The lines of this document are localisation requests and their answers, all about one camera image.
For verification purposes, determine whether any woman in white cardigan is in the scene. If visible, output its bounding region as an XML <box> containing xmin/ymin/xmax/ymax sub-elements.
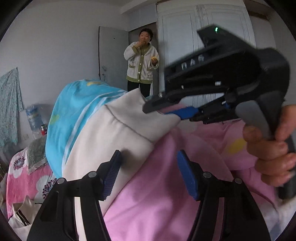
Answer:
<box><xmin>123</xmin><ymin>28</ymin><xmax>159</xmax><ymax>97</ymax></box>

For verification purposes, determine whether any teal floral hanging cloth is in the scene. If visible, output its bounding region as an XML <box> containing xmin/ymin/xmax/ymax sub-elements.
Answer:
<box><xmin>1</xmin><ymin>68</ymin><xmax>23</xmax><ymax>148</ymax></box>

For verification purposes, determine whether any beige sweatshirt garment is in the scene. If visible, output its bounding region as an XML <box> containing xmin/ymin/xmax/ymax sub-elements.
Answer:
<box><xmin>63</xmin><ymin>90</ymin><xmax>180</xmax><ymax>240</ymax></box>

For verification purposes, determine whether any blue pink cartoon quilt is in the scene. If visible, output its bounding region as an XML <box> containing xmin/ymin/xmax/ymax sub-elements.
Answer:
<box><xmin>46</xmin><ymin>80</ymin><xmax>282</xmax><ymax>240</ymax></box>

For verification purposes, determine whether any green patterned pillow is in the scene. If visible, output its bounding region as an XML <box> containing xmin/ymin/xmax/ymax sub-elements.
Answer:
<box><xmin>27</xmin><ymin>136</ymin><xmax>48</xmax><ymax>175</ymax></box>

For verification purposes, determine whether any pink floral bed blanket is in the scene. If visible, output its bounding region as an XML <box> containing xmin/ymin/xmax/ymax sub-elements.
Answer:
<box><xmin>6</xmin><ymin>148</ymin><xmax>57</xmax><ymax>218</ymax></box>

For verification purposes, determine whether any person's right hand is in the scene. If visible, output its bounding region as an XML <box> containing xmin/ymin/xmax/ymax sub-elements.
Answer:
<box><xmin>243</xmin><ymin>105</ymin><xmax>295</xmax><ymax>187</ymax></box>

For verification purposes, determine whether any red can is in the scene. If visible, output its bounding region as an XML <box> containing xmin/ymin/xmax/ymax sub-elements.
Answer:
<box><xmin>41</xmin><ymin>124</ymin><xmax>48</xmax><ymax>136</ymax></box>

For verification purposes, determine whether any white wardrobe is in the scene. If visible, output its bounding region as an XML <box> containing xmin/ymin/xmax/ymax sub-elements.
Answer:
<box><xmin>154</xmin><ymin>1</ymin><xmax>256</xmax><ymax>97</ymax></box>

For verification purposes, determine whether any large blue water bottle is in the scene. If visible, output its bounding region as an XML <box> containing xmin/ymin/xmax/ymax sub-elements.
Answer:
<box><xmin>25</xmin><ymin>104</ymin><xmax>44</xmax><ymax>140</ymax></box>

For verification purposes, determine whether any grey bedroom door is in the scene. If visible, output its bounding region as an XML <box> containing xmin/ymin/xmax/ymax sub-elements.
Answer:
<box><xmin>98</xmin><ymin>26</ymin><xmax>129</xmax><ymax>90</ymax></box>

